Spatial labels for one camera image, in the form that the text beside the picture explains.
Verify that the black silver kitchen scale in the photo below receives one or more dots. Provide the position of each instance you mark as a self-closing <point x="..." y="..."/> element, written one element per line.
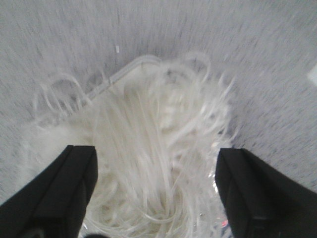
<point x="140" y="66"/>

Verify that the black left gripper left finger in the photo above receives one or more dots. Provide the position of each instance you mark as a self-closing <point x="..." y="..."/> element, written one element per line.
<point x="53" y="204"/>

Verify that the white translucent vermicelli bundle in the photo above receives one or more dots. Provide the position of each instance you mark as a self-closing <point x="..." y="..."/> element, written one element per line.
<point x="157" y="141"/>

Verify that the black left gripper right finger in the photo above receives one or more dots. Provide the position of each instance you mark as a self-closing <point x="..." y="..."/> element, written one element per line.
<point x="260" y="201"/>

